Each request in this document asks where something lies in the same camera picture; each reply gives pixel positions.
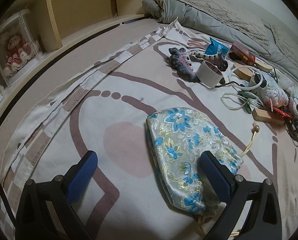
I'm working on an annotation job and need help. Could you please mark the blue floral brocade pouch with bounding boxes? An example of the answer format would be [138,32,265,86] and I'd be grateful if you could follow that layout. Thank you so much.
[146,107,243,218]

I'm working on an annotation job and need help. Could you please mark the long wooden block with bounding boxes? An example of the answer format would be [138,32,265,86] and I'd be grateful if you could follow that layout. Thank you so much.
[252,108,285,125]

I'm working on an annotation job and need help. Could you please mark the pink patterned bed sheet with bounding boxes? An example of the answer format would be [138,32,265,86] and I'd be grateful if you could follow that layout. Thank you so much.
[0,19,298,240]

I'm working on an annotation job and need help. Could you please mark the dark bead tangle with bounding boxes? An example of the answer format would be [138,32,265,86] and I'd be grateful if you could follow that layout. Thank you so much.
[285,117,298,143]

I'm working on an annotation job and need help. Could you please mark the white tape roll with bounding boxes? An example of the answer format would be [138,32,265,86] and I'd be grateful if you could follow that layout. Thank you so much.
[196,61,223,88]

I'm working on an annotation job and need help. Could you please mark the oval wooden box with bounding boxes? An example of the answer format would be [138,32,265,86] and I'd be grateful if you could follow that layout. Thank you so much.
[255,61,273,73]

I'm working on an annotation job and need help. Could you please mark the red cardboard box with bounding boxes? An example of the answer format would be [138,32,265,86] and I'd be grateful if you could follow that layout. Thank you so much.
[228,41,256,66]

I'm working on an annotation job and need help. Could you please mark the purple toy dinosaur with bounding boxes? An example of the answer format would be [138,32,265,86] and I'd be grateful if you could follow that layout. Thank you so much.
[169,47,200,82]

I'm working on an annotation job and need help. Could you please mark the blue snack packet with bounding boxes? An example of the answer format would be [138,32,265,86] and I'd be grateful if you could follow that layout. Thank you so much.
[205,37,229,58]

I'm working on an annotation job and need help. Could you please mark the plush doll in box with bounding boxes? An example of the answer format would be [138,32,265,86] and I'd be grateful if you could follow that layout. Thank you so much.
[0,33,34,77]

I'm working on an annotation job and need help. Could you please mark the beige quilted pillow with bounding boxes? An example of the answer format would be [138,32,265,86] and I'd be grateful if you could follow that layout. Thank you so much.
[177,0,270,51]
[270,24,298,67]

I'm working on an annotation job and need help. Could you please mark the wooden bedside shelf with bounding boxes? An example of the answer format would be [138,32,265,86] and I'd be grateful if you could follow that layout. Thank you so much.
[0,0,144,124]

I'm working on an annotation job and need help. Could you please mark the grey folded duvet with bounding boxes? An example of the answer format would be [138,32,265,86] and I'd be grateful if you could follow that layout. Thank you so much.
[142,0,298,80]

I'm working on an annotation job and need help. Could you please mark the white cord loop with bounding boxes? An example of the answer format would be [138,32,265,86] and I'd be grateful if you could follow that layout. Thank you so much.
[220,93,250,111]

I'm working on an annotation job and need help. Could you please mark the white ring hoop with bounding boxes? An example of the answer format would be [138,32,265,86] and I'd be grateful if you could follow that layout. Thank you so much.
[228,66,264,91]

